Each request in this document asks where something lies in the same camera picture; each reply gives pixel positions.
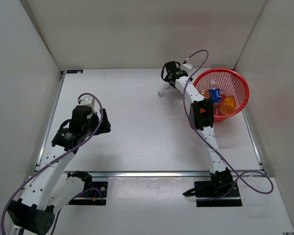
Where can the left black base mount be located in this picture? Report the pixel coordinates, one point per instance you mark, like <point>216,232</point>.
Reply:
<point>93,197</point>

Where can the clear bottle blue label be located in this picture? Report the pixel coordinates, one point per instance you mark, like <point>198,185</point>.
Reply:
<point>215,92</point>

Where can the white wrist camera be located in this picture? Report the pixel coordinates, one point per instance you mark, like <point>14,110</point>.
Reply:
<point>87,101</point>
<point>186,66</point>

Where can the aluminium table edge rail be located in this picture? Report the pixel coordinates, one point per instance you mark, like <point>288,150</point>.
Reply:
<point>150,134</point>

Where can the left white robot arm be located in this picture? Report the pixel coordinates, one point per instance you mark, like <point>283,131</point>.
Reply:
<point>40,203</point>

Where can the orange bottle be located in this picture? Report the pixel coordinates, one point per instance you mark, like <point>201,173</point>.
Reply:
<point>205,93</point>
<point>228,105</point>

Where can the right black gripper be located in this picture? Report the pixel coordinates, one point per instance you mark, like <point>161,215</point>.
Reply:
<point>167,78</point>

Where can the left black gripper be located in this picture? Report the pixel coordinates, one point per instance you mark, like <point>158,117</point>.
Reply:
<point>104,127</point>

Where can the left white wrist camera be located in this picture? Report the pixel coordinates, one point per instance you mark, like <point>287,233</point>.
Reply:
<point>87,101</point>

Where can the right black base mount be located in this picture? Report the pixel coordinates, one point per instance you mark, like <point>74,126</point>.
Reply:
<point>207,195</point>

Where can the clear crushed plastic bottle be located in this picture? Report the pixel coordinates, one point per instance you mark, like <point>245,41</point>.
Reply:
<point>164,89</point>

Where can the red mesh plastic bin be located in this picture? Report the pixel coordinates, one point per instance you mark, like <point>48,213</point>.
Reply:
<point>230,83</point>

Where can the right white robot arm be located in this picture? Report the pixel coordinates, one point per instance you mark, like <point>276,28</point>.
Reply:
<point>200,114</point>

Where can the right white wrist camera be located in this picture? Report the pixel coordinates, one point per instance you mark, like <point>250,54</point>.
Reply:
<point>186,66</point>

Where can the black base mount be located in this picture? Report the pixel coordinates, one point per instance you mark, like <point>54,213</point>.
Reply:
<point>207,195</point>
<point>93,197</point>

